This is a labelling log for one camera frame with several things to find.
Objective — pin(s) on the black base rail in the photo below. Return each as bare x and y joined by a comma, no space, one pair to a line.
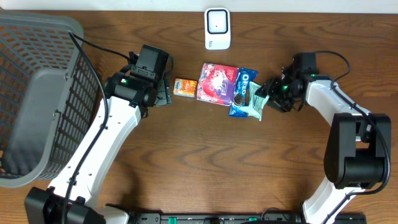
271,217

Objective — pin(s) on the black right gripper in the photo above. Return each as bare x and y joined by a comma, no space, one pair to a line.
269,88

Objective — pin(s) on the red purple snack bag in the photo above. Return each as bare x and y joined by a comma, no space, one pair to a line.
217,83

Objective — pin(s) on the light green snack packet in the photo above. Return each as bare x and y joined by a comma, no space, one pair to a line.
256,103

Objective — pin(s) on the orange small box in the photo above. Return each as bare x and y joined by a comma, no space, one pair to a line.
186,88

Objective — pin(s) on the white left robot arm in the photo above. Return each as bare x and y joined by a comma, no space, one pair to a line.
72,196

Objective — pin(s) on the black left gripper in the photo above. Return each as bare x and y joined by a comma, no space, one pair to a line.
162,93

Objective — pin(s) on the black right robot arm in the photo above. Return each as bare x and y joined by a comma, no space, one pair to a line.
357,158

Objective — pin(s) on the white barcode scanner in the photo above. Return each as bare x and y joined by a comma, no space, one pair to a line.
217,28

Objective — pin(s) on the grey plastic mesh basket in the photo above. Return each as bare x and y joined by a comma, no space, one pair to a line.
48,96

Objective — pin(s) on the blue Oreo cookie pack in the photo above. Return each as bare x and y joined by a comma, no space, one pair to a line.
239,99

